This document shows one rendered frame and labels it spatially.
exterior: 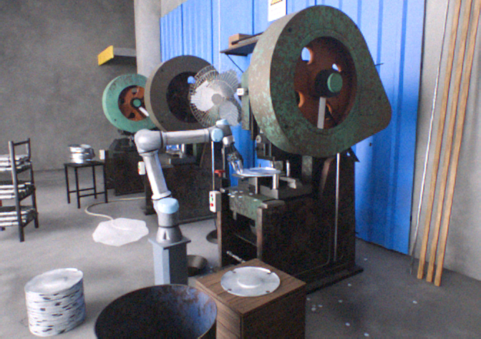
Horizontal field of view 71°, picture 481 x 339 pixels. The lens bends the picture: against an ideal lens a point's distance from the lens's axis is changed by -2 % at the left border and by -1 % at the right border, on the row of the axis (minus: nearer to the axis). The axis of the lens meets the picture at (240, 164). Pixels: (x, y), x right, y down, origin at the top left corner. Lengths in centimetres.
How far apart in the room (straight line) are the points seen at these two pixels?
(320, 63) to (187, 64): 172
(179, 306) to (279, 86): 111
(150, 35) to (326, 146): 576
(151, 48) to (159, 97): 399
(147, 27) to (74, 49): 200
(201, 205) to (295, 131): 224
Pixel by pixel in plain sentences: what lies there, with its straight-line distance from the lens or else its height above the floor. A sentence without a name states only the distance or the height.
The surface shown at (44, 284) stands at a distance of 224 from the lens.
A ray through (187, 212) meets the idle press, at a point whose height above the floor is 10.
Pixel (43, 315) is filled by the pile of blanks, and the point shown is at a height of 13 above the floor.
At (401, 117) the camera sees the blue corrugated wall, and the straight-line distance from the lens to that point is 301.
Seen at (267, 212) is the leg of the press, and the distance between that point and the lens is 202.
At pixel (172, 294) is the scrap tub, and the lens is 151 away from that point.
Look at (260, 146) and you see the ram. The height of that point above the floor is 95.
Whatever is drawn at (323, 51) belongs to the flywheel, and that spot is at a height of 152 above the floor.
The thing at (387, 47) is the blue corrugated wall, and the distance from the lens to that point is 314.
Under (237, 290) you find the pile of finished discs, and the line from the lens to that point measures 169.
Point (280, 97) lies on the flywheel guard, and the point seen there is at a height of 125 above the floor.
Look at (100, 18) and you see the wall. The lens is 885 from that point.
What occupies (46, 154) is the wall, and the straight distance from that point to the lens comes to 845.
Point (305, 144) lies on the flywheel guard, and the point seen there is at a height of 100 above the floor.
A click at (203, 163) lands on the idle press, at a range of 375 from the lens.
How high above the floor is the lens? 117
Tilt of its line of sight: 9 degrees down
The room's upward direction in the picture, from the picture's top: 1 degrees counter-clockwise
